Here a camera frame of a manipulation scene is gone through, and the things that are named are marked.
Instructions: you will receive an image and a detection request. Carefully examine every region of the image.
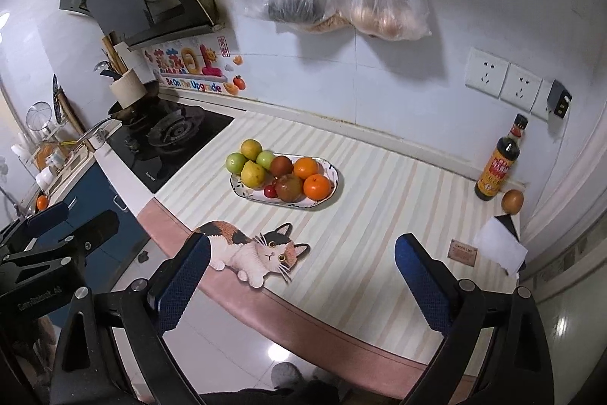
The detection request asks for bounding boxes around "black gas stove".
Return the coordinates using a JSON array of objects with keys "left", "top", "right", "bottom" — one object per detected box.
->
[{"left": 108, "top": 100, "right": 234, "bottom": 193}]

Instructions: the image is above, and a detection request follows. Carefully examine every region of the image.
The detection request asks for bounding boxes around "small orange by sink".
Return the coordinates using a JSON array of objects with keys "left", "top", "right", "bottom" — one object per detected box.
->
[{"left": 36, "top": 194, "right": 48, "bottom": 212}]

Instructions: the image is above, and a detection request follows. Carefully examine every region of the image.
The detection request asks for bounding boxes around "striped cat print table mat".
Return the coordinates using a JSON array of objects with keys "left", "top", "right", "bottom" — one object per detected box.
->
[{"left": 138, "top": 112, "right": 501, "bottom": 398}]

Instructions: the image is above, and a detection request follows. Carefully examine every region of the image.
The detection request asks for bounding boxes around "black plug adapter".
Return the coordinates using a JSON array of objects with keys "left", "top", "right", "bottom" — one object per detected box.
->
[{"left": 546, "top": 80, "right": 572, "bottom": 119}]

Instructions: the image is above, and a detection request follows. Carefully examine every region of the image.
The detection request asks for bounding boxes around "dark red-brown fruit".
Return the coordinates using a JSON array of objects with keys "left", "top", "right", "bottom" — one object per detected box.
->
[{"left": 270, "top": 155, "right": 293, "bottom": 178}]

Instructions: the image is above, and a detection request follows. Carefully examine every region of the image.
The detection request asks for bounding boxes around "white wall socket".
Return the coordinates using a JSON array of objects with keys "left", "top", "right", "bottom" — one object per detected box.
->
[
  {"left": 499, "top": 64, "right": 542, "bottom": 112},
  {"left": 465, "top": 47, "right": 509, "bottom": 98}
]

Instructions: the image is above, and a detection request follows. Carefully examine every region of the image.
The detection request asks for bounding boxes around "red apple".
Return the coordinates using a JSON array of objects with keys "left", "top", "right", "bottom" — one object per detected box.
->
[{"left": 275, "top": 174, "right": 302, "bottom": 202}]

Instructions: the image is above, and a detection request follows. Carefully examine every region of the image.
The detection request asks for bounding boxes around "brown kiwi fruit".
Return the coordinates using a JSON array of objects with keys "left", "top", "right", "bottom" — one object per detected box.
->
[{"left": 501, "top": 189, "right": 525, "bottom": 215}]

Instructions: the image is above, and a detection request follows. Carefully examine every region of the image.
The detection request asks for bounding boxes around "soy sauce bottle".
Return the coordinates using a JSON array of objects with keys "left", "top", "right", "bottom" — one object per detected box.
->
[{"left": 474, "top": 114, "right": 528, "bottom": 202}]

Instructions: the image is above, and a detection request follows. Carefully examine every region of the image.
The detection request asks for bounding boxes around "small brown card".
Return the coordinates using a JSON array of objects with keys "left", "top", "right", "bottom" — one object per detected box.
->
[{"left": 448, "top": 240, "right": 478, "bottom": 267}]

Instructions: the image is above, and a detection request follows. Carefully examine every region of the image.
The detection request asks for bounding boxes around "white paper napkin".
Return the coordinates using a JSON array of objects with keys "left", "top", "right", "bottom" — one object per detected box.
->
[{"left": 472, "top": 214, "right": 528, "bottom": 276}]

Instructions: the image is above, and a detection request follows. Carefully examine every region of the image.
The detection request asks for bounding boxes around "yellow lemon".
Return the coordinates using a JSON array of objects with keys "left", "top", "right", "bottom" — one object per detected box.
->
[
  {"left": 240, "top": 160, "right": 266, "bottom": 189},
  {"left": 240, "top": 139, "right": 263, "bottom": 161}
]

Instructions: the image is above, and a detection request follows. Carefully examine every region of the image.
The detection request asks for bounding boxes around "colourful wall sticker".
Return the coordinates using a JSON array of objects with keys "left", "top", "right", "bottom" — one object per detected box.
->
[{"left": 142, "top": 32, "right": 249, "bottom": 96}]

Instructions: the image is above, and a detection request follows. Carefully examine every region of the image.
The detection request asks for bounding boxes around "floral oval ceramic plate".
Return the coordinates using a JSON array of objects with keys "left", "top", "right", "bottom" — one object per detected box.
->
[{"left": 230, "top": 155, "right": 340, "bottom": 210}]

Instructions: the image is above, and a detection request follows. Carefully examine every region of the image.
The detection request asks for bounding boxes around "white utensil holder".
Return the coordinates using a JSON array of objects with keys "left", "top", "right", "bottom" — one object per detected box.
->
[{"left": 109, "top": 69, "right": 147, "bottom": 108}]

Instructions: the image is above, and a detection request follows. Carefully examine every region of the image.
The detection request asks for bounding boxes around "white wall socket left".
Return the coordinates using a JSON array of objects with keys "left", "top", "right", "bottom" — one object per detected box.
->
[{"left": 465, "top": 47, "right": 509, "bottom": 98}]

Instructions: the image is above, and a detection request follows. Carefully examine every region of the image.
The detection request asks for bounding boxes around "dish rack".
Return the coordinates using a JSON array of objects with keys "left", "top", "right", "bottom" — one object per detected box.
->
[{"left": 11, "top": 75, "right": 94, "bottom": 196}]

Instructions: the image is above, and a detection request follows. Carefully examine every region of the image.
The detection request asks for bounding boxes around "grey slipper left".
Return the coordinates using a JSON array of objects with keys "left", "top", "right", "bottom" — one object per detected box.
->
[{"left": 270, "top": 361, "right": 305, "bottom": 389}]

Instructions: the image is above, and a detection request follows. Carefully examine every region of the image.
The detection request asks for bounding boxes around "red cherry tomato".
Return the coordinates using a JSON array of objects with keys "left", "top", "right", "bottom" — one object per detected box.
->
[{"left": 263, "top": 185, "right": 278, "bottom": 199}]

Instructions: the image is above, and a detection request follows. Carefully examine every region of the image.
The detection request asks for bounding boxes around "white wall socket right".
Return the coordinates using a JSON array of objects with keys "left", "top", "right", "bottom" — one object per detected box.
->
[{"left": 499, "top": 64, "right": 542, "bottom": 112}]

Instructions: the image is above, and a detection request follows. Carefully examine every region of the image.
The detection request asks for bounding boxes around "blue kitchen cabinet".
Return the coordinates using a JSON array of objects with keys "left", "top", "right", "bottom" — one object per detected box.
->
[{"left": 33, "top": 164, "right": 149, "bottom": 293}]

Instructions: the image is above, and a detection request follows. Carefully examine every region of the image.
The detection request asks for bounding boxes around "green apple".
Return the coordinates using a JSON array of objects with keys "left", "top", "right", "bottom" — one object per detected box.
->
[
  {"left": 225, "top": 152, "right": 248, "bottom": 176},
  {"left": 256, "top": 150, "right": 276, "bottom": 170}
]

